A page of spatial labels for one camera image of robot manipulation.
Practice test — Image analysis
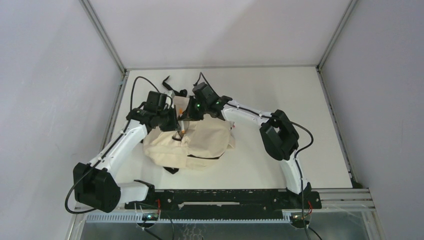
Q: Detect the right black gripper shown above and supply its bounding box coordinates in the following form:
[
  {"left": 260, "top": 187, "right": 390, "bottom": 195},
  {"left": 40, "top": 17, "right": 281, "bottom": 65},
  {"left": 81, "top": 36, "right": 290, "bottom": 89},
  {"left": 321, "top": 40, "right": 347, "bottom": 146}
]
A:
[{"left": 181, "top": 95, "right": 208, "bottom": 122}]

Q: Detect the orange marker pen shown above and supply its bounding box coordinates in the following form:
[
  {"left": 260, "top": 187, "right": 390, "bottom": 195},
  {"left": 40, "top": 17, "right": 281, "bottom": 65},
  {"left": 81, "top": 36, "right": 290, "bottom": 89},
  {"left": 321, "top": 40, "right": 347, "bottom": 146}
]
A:
[{"left": 178, "top": 107, "right": 186, "bottom": 138}]

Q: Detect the beige canvas student bag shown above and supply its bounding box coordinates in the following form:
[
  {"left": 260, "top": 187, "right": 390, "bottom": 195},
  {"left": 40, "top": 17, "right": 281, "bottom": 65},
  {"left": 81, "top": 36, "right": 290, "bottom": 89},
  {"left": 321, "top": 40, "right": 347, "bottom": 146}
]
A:
[{"left": 141, "top": 80, "right": 236, "bottom": 174}]

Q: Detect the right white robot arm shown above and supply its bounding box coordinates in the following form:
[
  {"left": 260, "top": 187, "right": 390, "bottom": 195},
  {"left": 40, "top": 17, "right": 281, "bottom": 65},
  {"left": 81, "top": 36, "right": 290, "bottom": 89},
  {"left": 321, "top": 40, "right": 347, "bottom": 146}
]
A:
[{"left": 185, "top": 82, "right": 312, "bottom": 208}]

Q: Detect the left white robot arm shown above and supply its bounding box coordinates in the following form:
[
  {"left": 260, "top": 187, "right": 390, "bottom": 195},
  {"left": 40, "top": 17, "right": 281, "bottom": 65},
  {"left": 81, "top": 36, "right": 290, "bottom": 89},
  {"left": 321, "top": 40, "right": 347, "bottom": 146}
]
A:
[{"left": 69, "top": 91, "right": 179, "bottom": 213}]

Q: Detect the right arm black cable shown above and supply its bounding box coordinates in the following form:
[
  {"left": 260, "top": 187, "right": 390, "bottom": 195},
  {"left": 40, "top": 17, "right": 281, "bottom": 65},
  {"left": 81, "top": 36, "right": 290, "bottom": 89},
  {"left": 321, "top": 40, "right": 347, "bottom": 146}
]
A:
[{"left": 192, "top": 72, "right": 315, "bottom": 233}]

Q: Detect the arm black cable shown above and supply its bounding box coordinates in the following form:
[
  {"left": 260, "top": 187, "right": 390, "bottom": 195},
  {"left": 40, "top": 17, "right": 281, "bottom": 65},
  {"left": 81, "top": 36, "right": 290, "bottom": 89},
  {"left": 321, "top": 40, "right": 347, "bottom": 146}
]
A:
[
  {"left": 64, "top": 76, "right": 162, "bottom": 215},
  {"left": 192, "top": 72, "right": 315, "bottom": 233}
]

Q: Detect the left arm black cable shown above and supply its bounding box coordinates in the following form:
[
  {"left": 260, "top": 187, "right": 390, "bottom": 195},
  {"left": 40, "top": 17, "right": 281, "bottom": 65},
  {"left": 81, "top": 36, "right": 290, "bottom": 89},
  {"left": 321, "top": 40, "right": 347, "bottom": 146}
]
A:
[{"left": 64, "top": 76, "right": 162, "bottom": 215}]

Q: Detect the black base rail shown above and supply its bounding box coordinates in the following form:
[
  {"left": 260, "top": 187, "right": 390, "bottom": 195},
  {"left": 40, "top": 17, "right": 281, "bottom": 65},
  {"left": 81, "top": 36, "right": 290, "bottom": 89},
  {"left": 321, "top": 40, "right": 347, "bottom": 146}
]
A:
[{"left": 124, "top": 188, "right": 322, "bottom": 221}]

